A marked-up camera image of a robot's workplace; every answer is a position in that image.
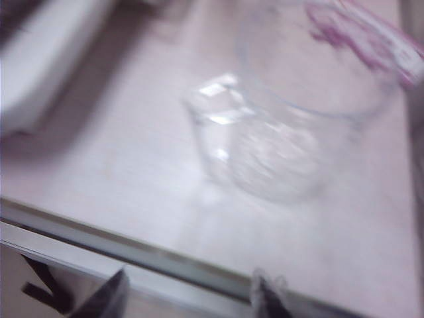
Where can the clear dimpled plastic mug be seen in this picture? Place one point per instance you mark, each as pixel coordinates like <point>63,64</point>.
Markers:
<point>265,149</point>

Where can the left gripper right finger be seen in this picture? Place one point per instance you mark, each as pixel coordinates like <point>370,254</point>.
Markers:
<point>268,298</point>

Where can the white desk cabinet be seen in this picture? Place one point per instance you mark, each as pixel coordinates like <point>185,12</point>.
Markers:
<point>99,245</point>

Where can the pink cloth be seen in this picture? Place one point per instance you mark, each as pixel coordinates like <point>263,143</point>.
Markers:
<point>364,39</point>

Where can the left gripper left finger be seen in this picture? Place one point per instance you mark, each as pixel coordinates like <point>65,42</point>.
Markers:
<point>106,301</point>

